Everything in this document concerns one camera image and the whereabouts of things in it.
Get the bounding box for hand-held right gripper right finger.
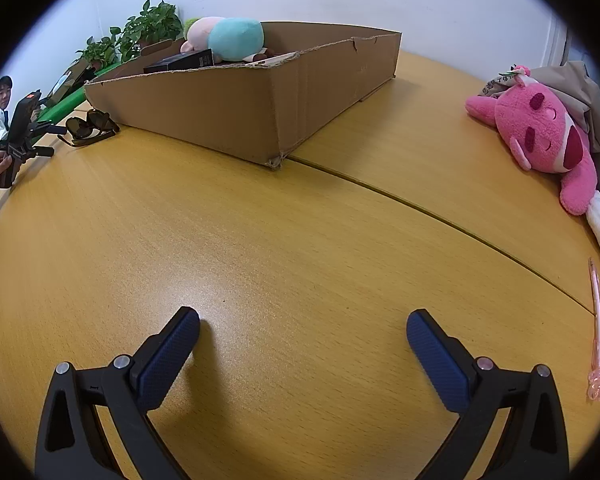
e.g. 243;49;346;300
406;309;571;480

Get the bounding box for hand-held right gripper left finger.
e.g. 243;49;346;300
34;306;202;480

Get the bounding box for black sunglasses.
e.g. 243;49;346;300
57;109;122;148

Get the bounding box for brown cardboard box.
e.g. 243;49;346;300
82;21;402;170

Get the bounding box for green board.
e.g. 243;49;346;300
30;62;126;126

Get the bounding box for small green potted plant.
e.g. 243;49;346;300
75;26;126;70

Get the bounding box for black box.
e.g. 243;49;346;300
143;49;216;75

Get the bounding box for large green potted plant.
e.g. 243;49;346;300
122;0;183;61

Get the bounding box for pink pen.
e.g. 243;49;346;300
586;257;600;403

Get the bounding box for pink and teal plush toy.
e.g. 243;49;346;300
180;16;268;65

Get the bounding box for beige printed pouch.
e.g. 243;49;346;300
480;71;531;100

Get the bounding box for beige cloth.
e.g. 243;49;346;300
527;60;600;191

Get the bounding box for white door frame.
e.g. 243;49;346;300
545;15;588;68

